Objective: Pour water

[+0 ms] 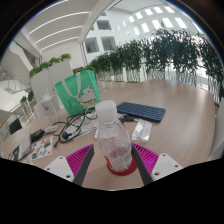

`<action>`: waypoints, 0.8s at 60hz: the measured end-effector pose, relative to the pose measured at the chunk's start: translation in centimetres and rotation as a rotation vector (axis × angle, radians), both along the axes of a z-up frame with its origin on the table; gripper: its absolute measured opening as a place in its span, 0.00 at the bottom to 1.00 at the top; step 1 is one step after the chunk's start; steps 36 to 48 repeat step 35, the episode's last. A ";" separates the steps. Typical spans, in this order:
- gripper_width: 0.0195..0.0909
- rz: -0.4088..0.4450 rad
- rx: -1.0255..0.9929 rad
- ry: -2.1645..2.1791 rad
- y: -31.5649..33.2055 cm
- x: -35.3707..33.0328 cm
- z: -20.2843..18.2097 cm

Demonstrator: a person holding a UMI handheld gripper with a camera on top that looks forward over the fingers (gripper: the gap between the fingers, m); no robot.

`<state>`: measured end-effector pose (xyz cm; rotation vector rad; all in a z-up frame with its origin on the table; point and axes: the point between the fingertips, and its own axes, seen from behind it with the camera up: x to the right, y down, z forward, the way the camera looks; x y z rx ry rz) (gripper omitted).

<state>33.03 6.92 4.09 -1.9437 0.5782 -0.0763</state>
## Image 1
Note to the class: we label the small potted green plants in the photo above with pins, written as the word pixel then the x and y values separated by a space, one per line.
pixel 28 96

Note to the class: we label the ceiling light strips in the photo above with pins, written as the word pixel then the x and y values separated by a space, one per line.
pixel 60 25

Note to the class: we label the green plants atop cabinet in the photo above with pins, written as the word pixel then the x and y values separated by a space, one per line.
pixel 50 63

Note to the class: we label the white cabinet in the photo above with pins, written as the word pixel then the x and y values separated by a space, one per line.
pixel 43 83

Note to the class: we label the clear lidded drink tumbler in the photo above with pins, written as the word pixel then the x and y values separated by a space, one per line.
pixel 50 108

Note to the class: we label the clear plastic water bottle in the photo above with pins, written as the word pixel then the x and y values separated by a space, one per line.
pixel 115 143

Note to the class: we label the low green planter bush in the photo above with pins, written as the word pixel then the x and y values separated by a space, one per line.
pixel 87 68

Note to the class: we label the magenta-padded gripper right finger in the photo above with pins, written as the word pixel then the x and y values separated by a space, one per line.
pixel 163 166

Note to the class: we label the row of tall green plants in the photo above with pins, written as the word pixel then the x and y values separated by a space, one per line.
pixel 160 53

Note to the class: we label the green tote bag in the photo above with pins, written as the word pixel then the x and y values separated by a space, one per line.
pixel 71 95

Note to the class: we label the flat round red coaster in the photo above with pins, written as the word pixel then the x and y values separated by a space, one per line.
pixel 129 171

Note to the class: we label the black chair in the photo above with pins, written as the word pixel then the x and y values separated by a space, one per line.
pixel 15 126

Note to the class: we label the black power adapter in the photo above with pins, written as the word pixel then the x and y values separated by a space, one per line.
pixel 37 135

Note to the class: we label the dark blue keyboard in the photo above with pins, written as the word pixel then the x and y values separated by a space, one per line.
pixel 141 111

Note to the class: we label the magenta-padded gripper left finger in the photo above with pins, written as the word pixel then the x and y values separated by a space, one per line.
pixel 63 166

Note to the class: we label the colourful sticker sheet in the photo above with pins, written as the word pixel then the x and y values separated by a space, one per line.
pixel 41 148

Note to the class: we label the white plastic packet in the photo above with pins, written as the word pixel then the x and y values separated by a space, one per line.
pixel 142 130

